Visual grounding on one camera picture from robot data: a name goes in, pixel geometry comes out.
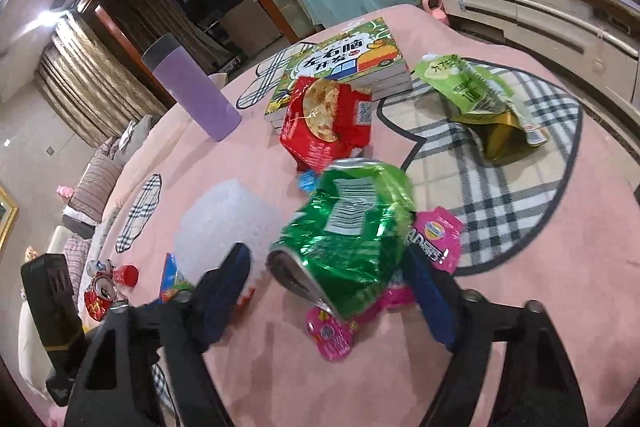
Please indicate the pink candy blister pack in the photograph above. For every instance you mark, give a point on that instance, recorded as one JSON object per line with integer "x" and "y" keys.
{"x": 425, "y": 277}

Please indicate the blue candy blister pack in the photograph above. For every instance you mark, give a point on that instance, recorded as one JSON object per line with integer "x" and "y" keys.
{"x": 307, "y": 181}

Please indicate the crushed green soda can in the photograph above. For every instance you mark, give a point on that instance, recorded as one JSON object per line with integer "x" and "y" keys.
{"x": 343, "y": 246}

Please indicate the white tv cabinet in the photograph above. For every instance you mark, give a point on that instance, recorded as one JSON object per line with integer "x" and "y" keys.
{"x": 592, "y": 50}

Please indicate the beige patterned curtains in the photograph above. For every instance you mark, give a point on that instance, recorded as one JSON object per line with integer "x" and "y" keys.
{"x": 87, "y": 87}

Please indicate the red snack bag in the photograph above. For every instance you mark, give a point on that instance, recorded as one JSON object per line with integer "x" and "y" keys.
{"x": 326, "y": 120}

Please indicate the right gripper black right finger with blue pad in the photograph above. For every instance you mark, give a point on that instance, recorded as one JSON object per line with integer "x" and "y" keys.
{"x": 537, "y": 387}

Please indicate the purple tall tumbler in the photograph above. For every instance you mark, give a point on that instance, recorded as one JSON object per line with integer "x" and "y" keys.
{"x": 176, "y": 70}

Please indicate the pink kettlebell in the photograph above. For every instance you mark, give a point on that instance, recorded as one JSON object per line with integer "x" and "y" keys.
{"x": 436, "y": 9}

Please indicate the striped cushion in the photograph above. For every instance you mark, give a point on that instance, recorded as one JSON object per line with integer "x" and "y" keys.
{"x": 97, "y": 183}

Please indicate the green yellow snack bag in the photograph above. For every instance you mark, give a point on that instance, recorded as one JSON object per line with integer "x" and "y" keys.
{"x": 502, "y": 125}

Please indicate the crushed red can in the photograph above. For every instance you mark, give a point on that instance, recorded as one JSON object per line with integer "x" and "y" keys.
{"x": 100, "y": 295}

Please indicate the orange blue snack wrapper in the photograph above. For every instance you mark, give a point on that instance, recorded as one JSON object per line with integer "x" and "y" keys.
{"x": 172, "y": 281}

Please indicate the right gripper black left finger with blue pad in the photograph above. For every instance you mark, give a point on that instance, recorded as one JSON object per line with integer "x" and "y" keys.
{"x": 114, "y": 385}

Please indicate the pink blanket with plaid patches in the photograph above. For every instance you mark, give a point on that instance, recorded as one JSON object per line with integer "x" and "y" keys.
{"x": 560, "y": 226}

